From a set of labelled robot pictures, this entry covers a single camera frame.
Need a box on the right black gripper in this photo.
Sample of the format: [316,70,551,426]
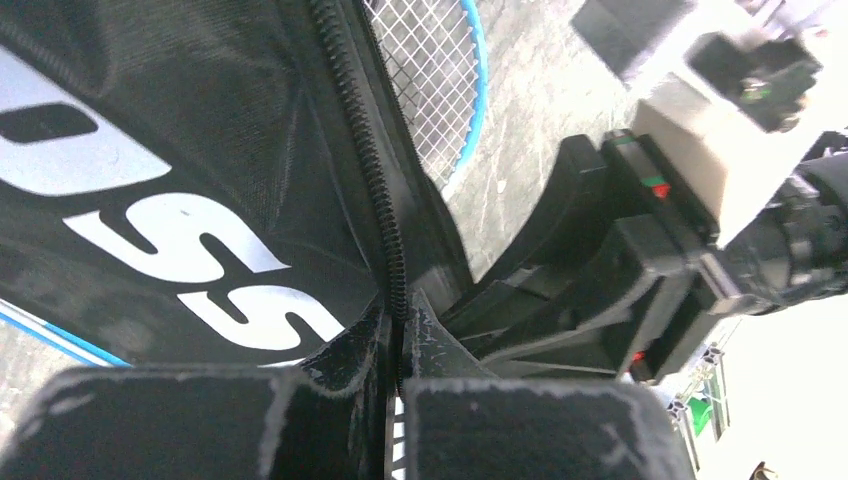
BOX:
[442,132,847,382]

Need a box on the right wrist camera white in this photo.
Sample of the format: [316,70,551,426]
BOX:
[569,0,848,250]

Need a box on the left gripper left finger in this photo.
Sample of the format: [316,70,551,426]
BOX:
[1,294,392,479]

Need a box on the blue racket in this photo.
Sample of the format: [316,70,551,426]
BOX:
[363,0,489,198]

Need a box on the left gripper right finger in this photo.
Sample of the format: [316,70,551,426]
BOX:
[403,292,693,479]

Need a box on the black racket cover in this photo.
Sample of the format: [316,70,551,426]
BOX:
[1,1,473,366]

